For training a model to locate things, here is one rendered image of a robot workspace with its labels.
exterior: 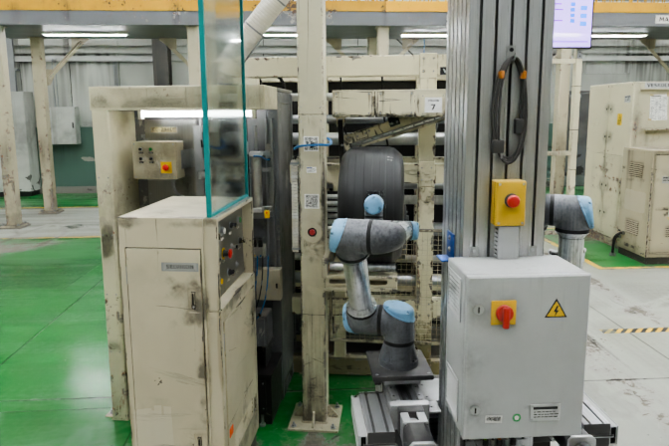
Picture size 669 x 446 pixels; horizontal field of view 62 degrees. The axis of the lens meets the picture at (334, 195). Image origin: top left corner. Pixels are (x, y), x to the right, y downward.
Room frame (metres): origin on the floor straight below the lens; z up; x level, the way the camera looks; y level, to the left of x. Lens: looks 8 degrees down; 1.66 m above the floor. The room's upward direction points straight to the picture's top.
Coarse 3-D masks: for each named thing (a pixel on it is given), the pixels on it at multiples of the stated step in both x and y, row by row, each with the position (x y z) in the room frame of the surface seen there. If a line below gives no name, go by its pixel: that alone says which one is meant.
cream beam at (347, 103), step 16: (336, 96) 3.01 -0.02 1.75; (352, 96) 3.00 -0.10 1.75; (368, 96) 2.99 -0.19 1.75; (384, 96) 2.98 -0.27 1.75; (400, 96) 2.97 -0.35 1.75; (416, 96) 2.97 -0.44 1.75; (432, 96) 2.95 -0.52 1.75; (336, 112) 3.01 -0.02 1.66; (352, 112) 3.00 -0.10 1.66; (368, 112) 2.98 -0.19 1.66; (384, 112) 2.98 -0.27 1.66; (400, 112) 2.97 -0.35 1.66; (416, 112) 2.97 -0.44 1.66; (432, 112) 2.95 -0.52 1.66
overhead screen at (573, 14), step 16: (560, 0) 6.06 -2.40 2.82; (576, 0) 6.07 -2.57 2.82; (592, 0) 6.08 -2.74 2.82; (560, 16) 6.06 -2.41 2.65; (576, 16) 6.07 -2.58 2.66; (592, 16) 6.08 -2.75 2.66; (560, 32) 6.06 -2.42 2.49; (576, 32) 6.07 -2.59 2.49; (560, 48) 6.06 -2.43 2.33; (576, 48) 6.07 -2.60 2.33
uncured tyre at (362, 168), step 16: (352, 160) 2.65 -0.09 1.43; (368, 160) 2.64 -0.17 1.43; (384, 160) 2.63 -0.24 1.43; (400, 160) 2.68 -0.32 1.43; (352, 176) 2.58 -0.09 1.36; (368, 176) 2.57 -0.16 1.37; (384, 176) 2.56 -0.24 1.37; (400, 176) 2.59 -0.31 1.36; (352, 192) 2.54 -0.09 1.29; (368, 192) 2.53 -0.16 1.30; (384, 192) 2.53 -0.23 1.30; (400, 192) 2.55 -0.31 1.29; (352, 208) 2.52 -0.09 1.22; (384, 208) 2.51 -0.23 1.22; (400, 208) 2.53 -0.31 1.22; (368, 256) 2.61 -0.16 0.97; (384, 256) 2.60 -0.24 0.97
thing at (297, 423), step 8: (296, 408) 2.90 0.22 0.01; (336, 408) 2.90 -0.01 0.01; (296, 416) 2.82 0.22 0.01; (328, 416) 2.81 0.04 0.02; (296, 424) 2.74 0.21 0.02; (304, 424) 2.74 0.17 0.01; (320, 424) 2.74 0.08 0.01; (328, 424) 2.74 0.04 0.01; (336, 424) 2.74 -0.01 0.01; (328, 432) 2.68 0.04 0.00; (336, 432) 2.68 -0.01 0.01
